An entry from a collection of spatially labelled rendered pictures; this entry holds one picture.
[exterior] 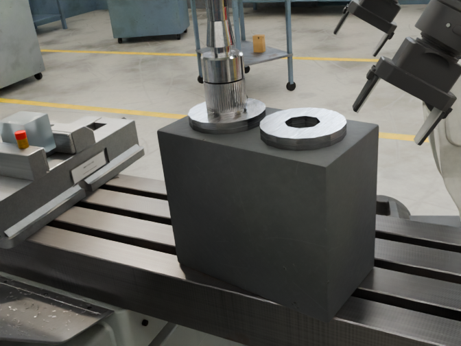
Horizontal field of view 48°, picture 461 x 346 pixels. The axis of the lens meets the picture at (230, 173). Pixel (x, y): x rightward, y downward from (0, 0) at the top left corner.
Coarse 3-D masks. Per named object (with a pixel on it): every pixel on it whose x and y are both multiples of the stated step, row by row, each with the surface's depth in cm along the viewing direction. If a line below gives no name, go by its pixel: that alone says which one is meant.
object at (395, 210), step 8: (384, 200) 131; (376, 208) 132; (384, 208) 131; (392, 208) 134; (400, 208) 136; (392, 216) 131; (400, 216) 131; (408, 216) 136; (416, 216) 138; (424, 216) 137; (432, 216) 137; (440, 216) 136; (448, 216) 136; (456, 216) 136; (448, 224) 133; (456, 224) 132
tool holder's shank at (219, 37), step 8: (208, 0) 54; (216, 0) 54; (224, 0) 55; (208, 8) 55; (216, 8) 54; (224, 8) 54; (208, 16) 55; (216, 16) 54; (224, 16) 55; (208, 24) 55; (216, 24) 55; (224, 24) 55; (208, 32) 56; (216, 32) 55; (224, 32) 55; (232, 32) 56; (208, 40) 56; (216, 40) 55; (224, 40) 55; (232, 40) 56; (216, 48) 56; (224, 48) 56
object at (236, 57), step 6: (204, 54) 58; (210, 54) 57; (228, 54) 56; (234, 54) 56; (240, 54) 56; (204, 60) 56; (210, 60) 56; (216, 60) 55; (222, 60) 55; (228, 60) 55; (234, 60) 56; (240, 60) 56; (204, 66) 57; (210, 66) 56; (216, 66) 56; (222, 66) 56; (228, 66) 56
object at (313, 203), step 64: (192, 128) 59; (256, 128) 57; (320, 128) 52; (192, 192) 60; (256, 192) 54; (320, 192) 49; (192, 256) 65; (256, 256) 58; (320, 256) 52; (320, 320) 56
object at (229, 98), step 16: (240, 64) 57; (208, 80) 57; (224, 80) 56; (240, 80) 57; (208, 96) 58; (224, 96) 57; (240, 96) 58; (208, 112) 59; (224, 112) 58; (240, 112) 58
